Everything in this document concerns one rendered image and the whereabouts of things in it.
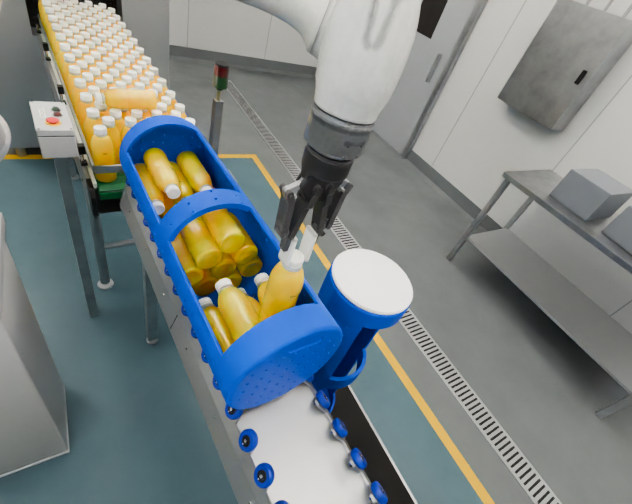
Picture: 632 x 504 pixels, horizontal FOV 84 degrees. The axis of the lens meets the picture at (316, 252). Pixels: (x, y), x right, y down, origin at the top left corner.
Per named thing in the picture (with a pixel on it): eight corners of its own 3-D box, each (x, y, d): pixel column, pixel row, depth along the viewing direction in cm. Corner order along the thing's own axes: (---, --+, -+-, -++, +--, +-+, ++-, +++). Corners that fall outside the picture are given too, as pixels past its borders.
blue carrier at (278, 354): (212, 428, 75) (250, 351, 59) (115, 187, 120) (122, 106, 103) (314, 382, 93) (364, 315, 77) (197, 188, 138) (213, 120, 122)
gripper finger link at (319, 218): (315, 174, 57) (322, 172, 57) (308, 223, 65) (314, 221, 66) (328, 188, 55) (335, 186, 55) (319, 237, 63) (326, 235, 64)
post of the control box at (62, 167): (90, 316, 186) (50, 145, 121) (88, 311, 188) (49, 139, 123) (98, 314, 188) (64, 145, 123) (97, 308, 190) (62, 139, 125)
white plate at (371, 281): (320, 286, 104) (319, 288, 105) (406, 328, 102) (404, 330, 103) (346, 237, 125) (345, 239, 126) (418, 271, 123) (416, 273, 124)
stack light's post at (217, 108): (199, 266, 231) (215, 101, 160) (197, 262, 233) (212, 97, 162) (205, 264, 234) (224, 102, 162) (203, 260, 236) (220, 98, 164)
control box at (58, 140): (42, 158, 115) (35, 129, 108) (35, 128, 125) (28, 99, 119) (79, 157, 121) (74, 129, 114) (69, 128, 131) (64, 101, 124)
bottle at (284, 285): (253, 310, 79) (268, 252, 67) (280, 301, 83) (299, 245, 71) (266, 335, 76) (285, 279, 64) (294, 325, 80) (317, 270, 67)
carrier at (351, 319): (263, 410, 162) (319, 440, 159) (317, 289, 105) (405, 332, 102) (288, 361, 183) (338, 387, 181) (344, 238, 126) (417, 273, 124)
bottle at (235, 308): (279, 345, 77) (244, 284, 87) (265, 339, 71) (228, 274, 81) (254, 365, 77) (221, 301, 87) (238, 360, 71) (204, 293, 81)
